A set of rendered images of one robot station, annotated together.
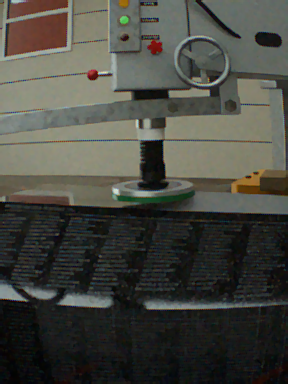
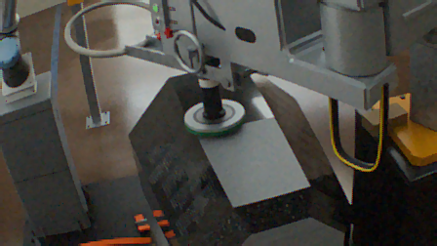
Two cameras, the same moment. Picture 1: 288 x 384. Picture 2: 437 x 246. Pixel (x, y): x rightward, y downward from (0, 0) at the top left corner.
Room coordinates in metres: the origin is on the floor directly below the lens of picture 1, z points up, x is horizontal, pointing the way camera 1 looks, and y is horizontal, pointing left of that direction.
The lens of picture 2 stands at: (0.61, -1.52, 1.84)
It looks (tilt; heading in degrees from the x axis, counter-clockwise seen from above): 29 degrees down; 56
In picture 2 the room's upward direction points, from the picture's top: 8 degrees counter-clockwise
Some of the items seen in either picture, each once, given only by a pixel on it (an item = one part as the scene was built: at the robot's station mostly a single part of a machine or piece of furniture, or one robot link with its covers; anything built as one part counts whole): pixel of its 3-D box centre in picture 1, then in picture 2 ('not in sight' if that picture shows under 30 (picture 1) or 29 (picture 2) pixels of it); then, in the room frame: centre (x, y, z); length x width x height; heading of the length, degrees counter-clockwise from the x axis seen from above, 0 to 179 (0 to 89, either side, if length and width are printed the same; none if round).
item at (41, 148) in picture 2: not in sight; (39, 158); (1.07, 1.07, 0.43); 0.50 x 0.50 x 0.85; 70
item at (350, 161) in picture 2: not in sight; (358, 124); (1.64, -0.68, 1.06); 0.23 x 0.03 x 0.32; 94
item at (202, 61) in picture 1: (200, 62); (197, 48); (1.48, -0.15, 1.20); 0.15 x 0.10 x 0.15; 94
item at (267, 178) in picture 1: (275, 180); (385, 118); (2.08, -0.48, 0.81); 0.20 x 0.10 x 0.05; 162
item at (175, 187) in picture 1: (153, 187); (214, 115); (1.59, -0.02, 0.87); 0.21 x 0.21 x 0.01
